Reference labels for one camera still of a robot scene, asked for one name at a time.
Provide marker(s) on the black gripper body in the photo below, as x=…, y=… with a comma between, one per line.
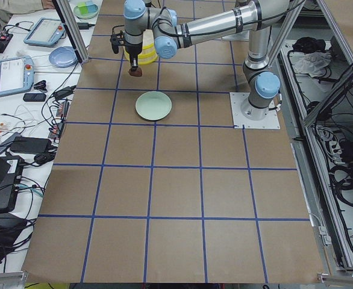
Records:
x=133, y=50

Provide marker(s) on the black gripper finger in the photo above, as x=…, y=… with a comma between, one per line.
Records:
x=134, y=64

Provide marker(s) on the yellow bamboo steamer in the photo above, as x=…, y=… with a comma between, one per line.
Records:
x=148, y=48
x=148, y=58

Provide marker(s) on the brown bun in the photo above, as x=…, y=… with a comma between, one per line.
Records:
x=135, y=72

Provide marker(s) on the light green plate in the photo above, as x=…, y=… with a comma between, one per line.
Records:
x=153, y=105

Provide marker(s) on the black power adapter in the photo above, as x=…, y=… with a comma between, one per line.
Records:
x=85, y=25

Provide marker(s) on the clear bowl with blocks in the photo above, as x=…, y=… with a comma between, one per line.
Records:
x=85, y=10

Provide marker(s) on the blue bowl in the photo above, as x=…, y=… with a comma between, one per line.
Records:
x=63, y=57

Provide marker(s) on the far blue teach pendant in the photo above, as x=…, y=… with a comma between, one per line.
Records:
x=46, y=32

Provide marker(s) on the blue teach pendant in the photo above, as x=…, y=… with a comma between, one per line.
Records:
x=16, y=75
x=46, y=32

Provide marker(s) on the near blue teach pendant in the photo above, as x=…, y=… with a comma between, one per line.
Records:
x=16, y=75

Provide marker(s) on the black electronics box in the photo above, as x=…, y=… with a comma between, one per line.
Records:
x=30, y=145

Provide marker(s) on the black laptop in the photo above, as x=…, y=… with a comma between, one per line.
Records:
x=11, y=168

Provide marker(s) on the white crumpled cloth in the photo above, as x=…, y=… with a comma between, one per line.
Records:
x=313, y=64

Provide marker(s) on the aluminium frame post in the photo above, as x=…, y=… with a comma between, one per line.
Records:
x=67, y=18

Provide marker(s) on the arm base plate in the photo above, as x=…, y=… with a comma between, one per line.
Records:
x=245, y=116

